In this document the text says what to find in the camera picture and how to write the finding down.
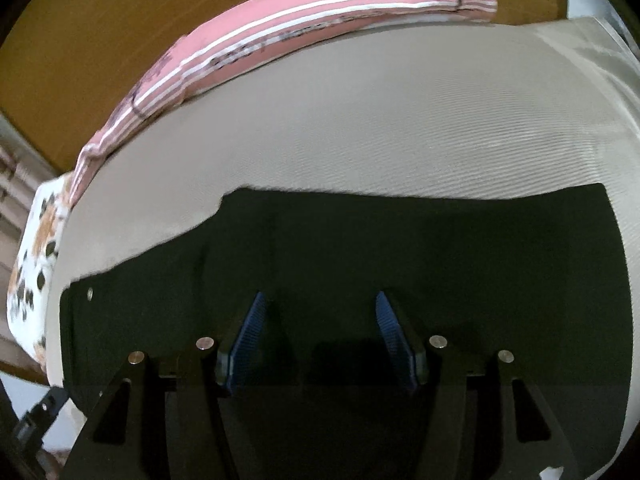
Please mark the black pants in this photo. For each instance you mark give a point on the black pants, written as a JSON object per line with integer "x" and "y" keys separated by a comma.
{"x": 350, "y": 240}

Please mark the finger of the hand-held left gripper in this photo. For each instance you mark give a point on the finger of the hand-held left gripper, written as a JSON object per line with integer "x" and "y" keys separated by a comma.
{"x": 37, "y": 420}

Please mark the wooden headboard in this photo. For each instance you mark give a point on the wooden headboard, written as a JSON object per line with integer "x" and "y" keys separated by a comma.
{"x": 100, "y": 35}

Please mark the grey bed sheet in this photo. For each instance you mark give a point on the grey bed sheet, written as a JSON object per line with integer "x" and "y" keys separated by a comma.
{"x": 375, "y": 135}

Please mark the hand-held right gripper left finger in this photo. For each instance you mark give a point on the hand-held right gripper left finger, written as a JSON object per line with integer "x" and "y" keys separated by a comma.
{"x": 245, "y": 340}

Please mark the white floral pillow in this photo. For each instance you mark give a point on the white floral pillow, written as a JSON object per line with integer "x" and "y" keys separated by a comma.
{"x": 40, "y": 240}

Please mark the striped curtain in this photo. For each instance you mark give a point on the striped curtain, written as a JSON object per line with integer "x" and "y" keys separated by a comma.
{"x": 12, "y": 185}

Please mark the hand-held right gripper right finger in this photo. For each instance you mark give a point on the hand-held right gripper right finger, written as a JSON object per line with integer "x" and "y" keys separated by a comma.
{"x": 397, "y": 340}

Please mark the wooden bed frame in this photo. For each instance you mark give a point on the wooden bed frame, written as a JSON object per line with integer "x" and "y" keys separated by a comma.
{"x": 17, "y": 362}

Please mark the pink striped pillow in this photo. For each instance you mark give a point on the pink striped pillow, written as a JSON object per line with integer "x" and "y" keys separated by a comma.
{"x": 340, "y": 15}
{"x": 125, "y": 115}

